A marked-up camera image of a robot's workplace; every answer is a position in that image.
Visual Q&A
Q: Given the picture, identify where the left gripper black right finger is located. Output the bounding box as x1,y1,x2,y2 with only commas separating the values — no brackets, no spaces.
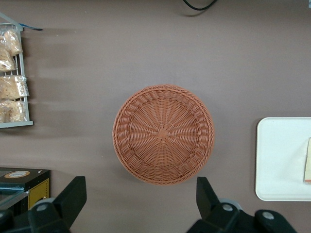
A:
186,176,299,233

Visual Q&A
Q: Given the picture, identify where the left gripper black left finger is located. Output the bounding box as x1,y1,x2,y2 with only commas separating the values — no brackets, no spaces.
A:
0,176,87,233

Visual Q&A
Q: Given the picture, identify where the triangular sandwich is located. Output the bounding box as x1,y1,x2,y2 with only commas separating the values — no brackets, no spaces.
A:
303,136,311,183

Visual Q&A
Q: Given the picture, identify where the cream rectangular plastic tray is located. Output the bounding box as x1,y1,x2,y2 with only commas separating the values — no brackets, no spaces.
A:
255,116,311,202

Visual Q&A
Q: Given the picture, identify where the round brown wicker basket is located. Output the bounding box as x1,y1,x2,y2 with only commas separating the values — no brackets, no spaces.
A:
112,84,215,186

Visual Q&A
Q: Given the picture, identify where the black and yellow sealing machine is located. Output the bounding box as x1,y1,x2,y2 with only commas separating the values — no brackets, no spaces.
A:
0,167,52,220

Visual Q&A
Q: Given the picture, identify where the clear bag of pastry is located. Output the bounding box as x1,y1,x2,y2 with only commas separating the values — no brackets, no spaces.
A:
0,100,28,123
2,30,24,56
0,75,30,100
0,45,17,72

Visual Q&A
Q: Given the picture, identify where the blue tape strip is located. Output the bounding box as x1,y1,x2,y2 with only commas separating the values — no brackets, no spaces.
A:
18,22,44,32

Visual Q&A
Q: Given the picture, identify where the black looped cable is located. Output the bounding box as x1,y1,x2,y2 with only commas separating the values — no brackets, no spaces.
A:
182,0,219,11

